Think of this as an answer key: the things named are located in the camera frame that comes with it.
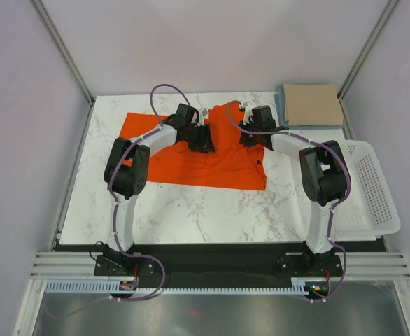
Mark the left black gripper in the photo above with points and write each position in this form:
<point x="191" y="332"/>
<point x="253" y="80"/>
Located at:
<point x="205" y="144"/>

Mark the right aluminium frame post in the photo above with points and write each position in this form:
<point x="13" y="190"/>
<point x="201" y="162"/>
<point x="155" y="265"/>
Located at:
<point x="368" y="46"/>

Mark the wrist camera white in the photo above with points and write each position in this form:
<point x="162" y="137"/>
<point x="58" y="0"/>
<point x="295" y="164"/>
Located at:
<point x="246" y="108"/>
<point x="202" y="114"/>

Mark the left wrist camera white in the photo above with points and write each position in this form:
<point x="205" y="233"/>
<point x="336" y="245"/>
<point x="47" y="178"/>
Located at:
<point x="202" y="114"/>

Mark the white slotted cable duct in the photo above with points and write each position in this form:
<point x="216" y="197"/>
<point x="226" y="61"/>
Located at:
<point x="117" y="287"/>

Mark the left aluminium frame post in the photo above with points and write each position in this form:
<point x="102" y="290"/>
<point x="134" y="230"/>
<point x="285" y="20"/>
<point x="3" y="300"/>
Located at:
<point x="57" y="40"/>

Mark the orange t shirt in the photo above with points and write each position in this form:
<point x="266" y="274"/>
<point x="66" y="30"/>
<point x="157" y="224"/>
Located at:
<point x="232" y="166"/>

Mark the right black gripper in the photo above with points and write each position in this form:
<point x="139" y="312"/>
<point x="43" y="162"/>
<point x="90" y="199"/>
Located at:
<point x="246" y="142"/>

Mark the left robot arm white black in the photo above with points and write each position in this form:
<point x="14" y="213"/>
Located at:
<point x="126" y="172"/>

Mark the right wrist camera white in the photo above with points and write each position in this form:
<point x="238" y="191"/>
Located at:
<point x="246" y="108"/>

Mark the folded beige t shirt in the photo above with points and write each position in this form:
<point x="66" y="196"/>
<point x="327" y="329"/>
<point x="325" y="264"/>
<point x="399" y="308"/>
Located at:
<point x="312" y="105"/>

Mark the folded blue t shirt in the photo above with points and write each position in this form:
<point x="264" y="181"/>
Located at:
<point x="279" y="98"/>

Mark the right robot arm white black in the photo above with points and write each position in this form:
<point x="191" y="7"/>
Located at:
<point x="324" y="174"/>

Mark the white plastic basket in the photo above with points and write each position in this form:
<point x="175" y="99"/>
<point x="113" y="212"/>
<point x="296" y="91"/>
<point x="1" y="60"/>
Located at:
<point x="369" y="210"/>

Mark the aluminium frame post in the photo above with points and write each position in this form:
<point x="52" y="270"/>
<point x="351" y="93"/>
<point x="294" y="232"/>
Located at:
<point x="368" y="46"/>
<point x="57" y="40"/>

